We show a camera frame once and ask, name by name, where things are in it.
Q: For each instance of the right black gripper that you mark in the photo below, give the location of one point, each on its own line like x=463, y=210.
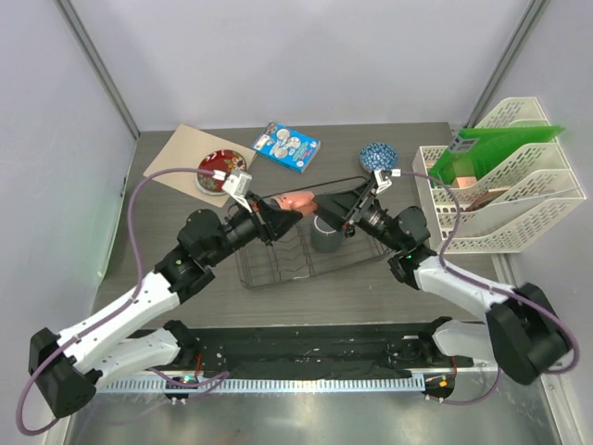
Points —
x=339, y=208

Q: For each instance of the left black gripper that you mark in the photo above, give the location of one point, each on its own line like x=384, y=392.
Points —
x=267, y=219

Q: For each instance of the blue red patterned bowl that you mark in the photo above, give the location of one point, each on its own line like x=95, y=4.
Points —
x=378, y=156

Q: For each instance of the dark red plate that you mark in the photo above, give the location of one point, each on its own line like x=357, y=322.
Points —
x=220, y=160

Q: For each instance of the pink mug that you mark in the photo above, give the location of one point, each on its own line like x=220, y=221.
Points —
x=301, y=201

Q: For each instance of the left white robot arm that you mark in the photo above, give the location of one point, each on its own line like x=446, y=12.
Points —
x=69, y=367

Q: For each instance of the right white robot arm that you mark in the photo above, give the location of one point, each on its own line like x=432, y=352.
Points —
x=525, y=333

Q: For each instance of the grey mug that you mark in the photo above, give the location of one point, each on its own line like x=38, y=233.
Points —
x=323, y=237

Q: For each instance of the brown items in organizer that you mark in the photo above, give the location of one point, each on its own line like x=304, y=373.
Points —
x=475, y=199

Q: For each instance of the beige board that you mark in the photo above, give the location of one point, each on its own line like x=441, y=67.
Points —
x=185, y=149

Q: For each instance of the green plastic folder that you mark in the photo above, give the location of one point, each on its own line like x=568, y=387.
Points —
x=474, y=152

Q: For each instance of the white file organizer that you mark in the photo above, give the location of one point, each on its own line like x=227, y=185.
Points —
x=543, y=190

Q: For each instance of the blue picture box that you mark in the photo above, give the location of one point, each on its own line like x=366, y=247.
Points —
x=286, y=146

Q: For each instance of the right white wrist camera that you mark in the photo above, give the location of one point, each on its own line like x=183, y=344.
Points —
x=383, y=179

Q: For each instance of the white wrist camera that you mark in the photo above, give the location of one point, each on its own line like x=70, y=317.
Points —
x=235, y=184
x=383, y=179

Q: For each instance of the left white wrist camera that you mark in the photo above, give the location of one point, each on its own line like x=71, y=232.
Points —
x=235, y=184

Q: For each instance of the black wire dish rack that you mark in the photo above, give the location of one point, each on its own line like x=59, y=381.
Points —
x=293, y=257

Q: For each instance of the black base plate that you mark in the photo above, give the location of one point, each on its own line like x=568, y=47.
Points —
x=324, y=351

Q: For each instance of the white slotted cable duct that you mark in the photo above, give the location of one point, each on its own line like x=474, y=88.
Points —
x=154, y=384

